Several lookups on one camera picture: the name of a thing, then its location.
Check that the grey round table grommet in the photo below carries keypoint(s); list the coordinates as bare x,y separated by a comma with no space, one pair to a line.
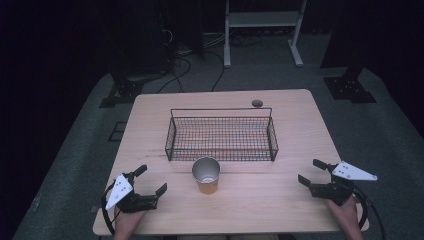
257,103

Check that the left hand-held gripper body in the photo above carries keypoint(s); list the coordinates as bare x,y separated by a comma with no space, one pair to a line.
133,201

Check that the white metal desk frame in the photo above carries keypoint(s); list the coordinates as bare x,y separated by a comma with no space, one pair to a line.
263,18

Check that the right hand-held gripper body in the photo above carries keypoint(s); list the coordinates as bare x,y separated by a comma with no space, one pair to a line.
336,190

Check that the black metal stand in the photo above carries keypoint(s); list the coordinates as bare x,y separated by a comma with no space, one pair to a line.
350,88
125,90

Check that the person's left hand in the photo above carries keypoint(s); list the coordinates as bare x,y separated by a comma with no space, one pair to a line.
127,222

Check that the person's right hand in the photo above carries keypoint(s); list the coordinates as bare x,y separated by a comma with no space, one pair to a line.
347,215

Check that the metal cup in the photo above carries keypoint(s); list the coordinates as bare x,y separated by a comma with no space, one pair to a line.
206,175

